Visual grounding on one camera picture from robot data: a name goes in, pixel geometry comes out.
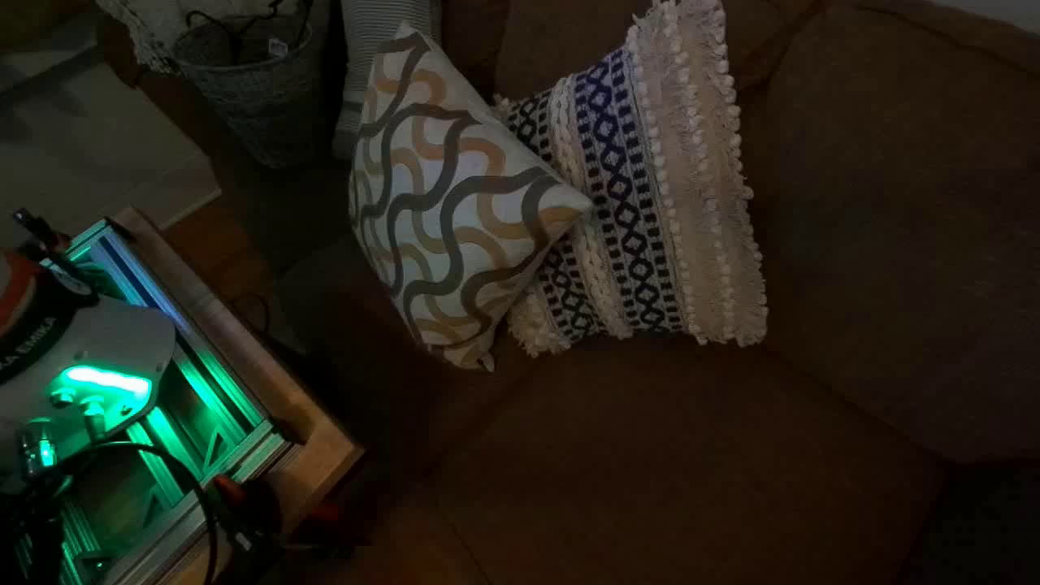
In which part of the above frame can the red clamp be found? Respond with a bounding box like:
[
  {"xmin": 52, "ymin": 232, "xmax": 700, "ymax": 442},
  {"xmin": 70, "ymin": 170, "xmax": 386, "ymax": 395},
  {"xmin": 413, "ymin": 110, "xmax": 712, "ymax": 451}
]
[{"xmin": 208, "ymin": 470, "xmax": 357, "ymax": 558}]

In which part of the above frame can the brown fabric sofa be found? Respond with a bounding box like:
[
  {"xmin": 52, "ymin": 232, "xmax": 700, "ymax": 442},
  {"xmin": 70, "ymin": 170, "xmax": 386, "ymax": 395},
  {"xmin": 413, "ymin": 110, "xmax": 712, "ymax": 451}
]
[{"xmin": 214, "ymin": 0, "xmax": 1040, "ymax": 585}]

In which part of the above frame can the white cloth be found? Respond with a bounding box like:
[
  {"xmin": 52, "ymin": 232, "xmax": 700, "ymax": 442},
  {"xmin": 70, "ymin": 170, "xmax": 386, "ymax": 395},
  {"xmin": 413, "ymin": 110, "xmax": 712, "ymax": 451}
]
[{"xmin": 236, "ymin": 6, "xmax": 318, "ymax": 64}]

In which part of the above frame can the blue white fringed pillow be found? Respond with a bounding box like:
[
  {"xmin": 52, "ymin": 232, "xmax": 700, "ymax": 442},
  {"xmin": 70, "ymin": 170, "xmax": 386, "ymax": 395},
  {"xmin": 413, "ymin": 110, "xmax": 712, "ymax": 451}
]
[{"xmin": 495, "ymin": 0, "xmax": 774, "ymax": 360}]

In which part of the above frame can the woven grey basket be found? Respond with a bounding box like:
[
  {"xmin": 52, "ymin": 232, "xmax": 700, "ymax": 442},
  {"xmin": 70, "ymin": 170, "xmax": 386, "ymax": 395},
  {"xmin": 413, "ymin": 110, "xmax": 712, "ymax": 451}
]
[{"xmin": 169, "ymin": 0, "xmax": 338, "ymax": 172}]

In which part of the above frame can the light floor rug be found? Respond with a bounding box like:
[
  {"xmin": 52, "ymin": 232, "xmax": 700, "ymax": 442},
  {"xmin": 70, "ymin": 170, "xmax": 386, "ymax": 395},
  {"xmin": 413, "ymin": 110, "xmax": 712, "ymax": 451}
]
[{"xmin": 0, "ymin": 43, "xmax": 228, "ymax": 254}]

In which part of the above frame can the wave pattern throw pillow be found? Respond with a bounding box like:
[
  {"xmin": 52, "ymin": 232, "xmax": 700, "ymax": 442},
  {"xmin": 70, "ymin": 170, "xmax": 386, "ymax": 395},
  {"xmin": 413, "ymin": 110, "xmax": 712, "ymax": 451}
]
[{"xmin": 344, "ymin": 22, "xmax": 599, "ymax": 373}]

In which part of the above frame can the black base cable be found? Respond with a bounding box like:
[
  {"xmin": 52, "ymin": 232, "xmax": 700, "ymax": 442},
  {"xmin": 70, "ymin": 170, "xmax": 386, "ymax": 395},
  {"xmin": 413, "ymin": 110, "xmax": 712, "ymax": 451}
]
[{"xmin": 0, "ymin": 436, "xmax": 228, "ymax": 585}]

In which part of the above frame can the aluminium profile frame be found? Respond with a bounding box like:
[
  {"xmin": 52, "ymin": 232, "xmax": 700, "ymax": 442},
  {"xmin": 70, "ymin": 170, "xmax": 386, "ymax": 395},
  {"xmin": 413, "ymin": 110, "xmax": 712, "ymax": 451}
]
[{"xmin": 43, "ymin": 215, "xmax": 300, "ymax": 585}]

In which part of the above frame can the fluffy white blanket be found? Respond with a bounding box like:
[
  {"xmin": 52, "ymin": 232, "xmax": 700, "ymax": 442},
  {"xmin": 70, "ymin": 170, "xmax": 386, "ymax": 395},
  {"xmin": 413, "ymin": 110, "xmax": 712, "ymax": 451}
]
[{"xmin": 96, "ymin": 0, "xmax": 195, "ymax": 73}]

